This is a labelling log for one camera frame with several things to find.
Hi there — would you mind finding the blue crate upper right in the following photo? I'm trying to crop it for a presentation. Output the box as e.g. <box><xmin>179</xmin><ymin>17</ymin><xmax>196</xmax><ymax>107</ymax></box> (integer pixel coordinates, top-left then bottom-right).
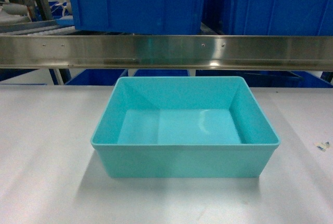
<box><xmin>202</xmin><ymin>0</ymin><xmax>332</xmax><ymax>36</ymax></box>

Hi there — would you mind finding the blue crate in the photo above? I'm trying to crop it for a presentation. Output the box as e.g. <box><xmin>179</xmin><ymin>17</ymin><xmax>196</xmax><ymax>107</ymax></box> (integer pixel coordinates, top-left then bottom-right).
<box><xmin>202</xmin><ymin>0</ymin><xmax>332</xmax><ymax>36</ymax></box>
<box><xmin>70</xmin><ymin>0</ymin><xmax>204</xmax><ymax>35</ymax></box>

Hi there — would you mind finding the blue crate upper middle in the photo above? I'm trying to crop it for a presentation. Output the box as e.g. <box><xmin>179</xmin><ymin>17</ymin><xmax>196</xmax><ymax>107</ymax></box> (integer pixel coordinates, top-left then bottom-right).
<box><xmin>70</xmin><ymin>0</ymin><xmax>204</xmax><ymax>35</ymax></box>

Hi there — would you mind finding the teal plastic bin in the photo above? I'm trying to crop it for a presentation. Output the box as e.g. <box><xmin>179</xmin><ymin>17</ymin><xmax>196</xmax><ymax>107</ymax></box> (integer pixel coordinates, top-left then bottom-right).
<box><xmin>91</xmin><ymin>76</ymin><xmax>280</xmax><ymax>178</ymax></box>

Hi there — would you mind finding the stainless steel shelf rail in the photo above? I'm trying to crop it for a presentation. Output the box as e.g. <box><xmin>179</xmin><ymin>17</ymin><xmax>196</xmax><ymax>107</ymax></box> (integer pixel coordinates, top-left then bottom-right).
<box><xmin>1</xmin><ymin>35</ymin><xmax>332</xmax><ymax>71</ymax></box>

